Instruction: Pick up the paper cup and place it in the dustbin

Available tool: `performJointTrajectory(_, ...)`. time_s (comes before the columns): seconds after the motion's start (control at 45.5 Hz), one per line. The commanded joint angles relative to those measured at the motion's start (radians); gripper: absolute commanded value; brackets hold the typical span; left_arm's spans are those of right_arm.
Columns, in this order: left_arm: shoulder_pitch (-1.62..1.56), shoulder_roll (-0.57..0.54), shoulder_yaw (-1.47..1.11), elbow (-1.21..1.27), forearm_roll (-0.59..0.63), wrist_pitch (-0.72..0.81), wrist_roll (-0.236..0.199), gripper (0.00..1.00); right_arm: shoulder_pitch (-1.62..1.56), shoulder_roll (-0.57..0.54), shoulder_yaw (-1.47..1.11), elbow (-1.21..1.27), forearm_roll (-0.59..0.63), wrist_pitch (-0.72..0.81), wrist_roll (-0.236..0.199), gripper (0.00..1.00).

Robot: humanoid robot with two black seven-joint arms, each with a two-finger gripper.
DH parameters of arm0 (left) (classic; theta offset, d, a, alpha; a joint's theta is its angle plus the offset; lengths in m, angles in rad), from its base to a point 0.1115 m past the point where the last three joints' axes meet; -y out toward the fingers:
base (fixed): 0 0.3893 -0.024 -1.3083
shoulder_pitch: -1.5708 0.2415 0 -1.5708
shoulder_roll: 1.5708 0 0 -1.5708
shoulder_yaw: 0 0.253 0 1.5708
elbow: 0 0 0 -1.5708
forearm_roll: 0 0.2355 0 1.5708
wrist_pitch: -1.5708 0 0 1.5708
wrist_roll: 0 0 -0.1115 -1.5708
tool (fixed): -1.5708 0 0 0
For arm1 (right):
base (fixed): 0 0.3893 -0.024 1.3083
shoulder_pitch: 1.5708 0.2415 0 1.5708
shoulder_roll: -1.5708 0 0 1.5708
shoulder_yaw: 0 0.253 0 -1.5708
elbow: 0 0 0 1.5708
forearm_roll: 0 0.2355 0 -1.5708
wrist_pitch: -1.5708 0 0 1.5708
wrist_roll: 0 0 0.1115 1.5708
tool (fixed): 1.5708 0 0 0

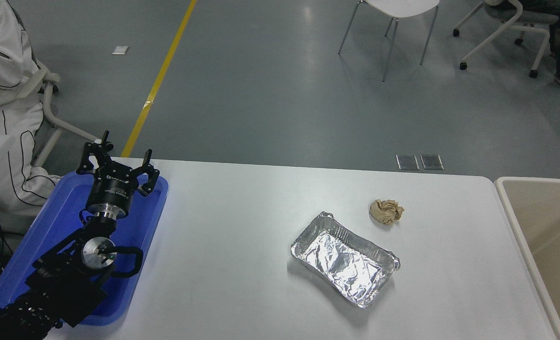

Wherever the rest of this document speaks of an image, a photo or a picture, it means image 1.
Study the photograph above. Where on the silver foil tray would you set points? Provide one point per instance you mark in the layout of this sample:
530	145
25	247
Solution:
343	262

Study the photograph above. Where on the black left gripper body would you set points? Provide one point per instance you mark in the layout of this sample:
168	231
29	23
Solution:
112	191

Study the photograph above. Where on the blue plastic tray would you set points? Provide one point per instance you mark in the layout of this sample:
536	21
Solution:
57	217

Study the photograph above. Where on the grey white wheeled chair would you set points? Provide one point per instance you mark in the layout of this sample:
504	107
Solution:
525	19

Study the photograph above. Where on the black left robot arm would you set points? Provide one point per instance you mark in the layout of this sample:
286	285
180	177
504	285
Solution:
67	283

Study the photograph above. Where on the large pale bin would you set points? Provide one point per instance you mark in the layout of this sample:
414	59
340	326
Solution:
549	236

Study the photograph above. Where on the grey floor outlet plate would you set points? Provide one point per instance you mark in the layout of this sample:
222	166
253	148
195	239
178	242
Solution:
432	162
407	162

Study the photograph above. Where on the crumpled tan paper ball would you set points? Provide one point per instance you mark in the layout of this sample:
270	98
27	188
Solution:
386	211

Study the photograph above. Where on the white chair with metal legs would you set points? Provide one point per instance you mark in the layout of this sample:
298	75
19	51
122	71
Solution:
402	7

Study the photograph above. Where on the grey white office chair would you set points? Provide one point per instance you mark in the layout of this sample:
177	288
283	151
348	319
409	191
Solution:
48	108

